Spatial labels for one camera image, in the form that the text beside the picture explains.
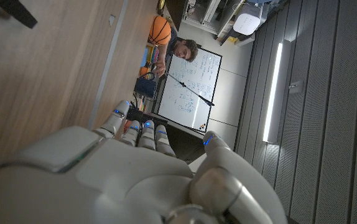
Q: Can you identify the whiteboard with black frame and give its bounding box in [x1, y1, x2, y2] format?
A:
[152, 46, 223, 134]

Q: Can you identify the white rounded box device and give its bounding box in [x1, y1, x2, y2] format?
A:
[233, 2, 264, 36]

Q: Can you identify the orange basketball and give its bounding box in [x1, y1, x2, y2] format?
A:
[147, 15, 172, 47]

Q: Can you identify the long ceiling light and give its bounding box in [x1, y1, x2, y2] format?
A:
[261, 42, 284, 144]

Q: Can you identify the white shelf unit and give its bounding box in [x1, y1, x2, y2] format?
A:
[181, 0, 260, 43]

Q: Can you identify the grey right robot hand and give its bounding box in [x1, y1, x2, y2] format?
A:
[0, 99, 289, 224]

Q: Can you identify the black pointer stick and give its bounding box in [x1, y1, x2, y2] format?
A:
[165, 72, 216, 108]

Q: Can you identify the black tape measure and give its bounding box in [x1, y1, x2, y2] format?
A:
[0, 0, 39, 29]

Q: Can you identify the man in dark shirt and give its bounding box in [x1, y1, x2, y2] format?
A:
[153, 26, 200, 78]

